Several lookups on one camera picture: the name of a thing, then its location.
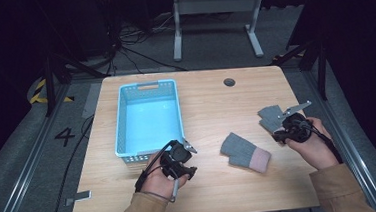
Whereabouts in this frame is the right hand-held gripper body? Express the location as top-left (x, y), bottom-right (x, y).
top-left (276, 99), bottom-right (316, 145)

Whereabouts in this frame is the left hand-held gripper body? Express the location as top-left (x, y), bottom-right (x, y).
top-left (158, 136), bottom-right (201, 181)

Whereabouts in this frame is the light blue plastic basket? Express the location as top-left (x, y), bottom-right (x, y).
top-left (109, 77), bottom-right (188, 164)

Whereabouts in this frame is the person's left hand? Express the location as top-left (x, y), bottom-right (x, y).
top-left (137, 149), bottom-right (190, 202)

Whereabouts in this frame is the person's right hand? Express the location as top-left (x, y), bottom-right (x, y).
top-left (283, 115), bottom-right (341, 174)

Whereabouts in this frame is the black metal stand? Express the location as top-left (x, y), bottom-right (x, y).
top-left (40, 50), bottom-right (110, 118)
top-left (270, 37), bottom-right (331, 105)

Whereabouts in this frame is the round grey table grommet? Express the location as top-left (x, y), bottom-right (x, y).
top-left (222, 77), bottom-right (237, 88)

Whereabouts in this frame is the long grey tape strip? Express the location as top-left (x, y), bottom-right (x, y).
top-left (79, 82), bottom-right (106, 119)

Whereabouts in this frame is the small grey tape piece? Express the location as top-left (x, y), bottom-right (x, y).
top-left (63, 189), bottom-right (94, 208)

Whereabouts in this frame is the yellow black hazard tape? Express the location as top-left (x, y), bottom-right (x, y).
top-left (27, 76), bottom-right (75, 106)

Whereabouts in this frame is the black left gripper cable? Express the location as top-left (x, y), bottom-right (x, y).
top-left (130, 139), bottom-right (184, 206)

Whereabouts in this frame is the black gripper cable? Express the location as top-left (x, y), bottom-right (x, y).
top-left (130, 139), bottom-right (184, 206)
top-left (295, 116), bottom-right (343, 167)

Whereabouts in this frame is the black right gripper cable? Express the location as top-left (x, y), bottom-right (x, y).
top-left (295, 116), bottom-right (343, 167)

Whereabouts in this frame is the aluminium floor rail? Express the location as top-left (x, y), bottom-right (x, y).
top-left (0, 82), bottom-right (81, 212)
top-left (302, 65), bottom-right (376, 212)

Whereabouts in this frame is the long black floor cable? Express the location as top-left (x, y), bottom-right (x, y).
top-left (40, 115), bottom-right (102, 212)

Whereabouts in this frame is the tangle of black floor cables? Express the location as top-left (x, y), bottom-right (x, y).
top-left (101, 10), bottom-right (189, 78)

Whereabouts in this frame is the white metal desk frame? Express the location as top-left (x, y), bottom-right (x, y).
top-left (169, 0), bottom-right (270, 64)

